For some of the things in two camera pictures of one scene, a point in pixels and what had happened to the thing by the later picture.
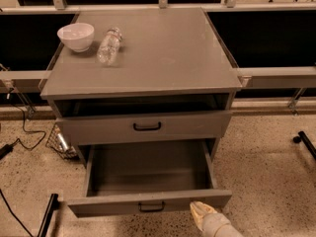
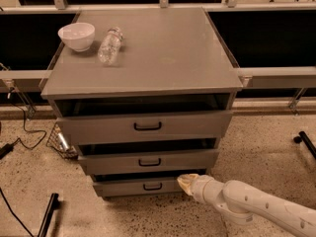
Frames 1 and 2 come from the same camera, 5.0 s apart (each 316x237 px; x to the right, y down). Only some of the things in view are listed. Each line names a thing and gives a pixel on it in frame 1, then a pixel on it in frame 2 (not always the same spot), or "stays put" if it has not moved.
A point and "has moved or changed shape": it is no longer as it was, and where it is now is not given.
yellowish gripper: (213, 220) to (201, 186)
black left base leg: (52, 206) stays put
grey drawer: (138, 176) has moved or changed shape
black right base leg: (304, 137) stays put
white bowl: (76, 36) stays put
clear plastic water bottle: (108, 50) stays put
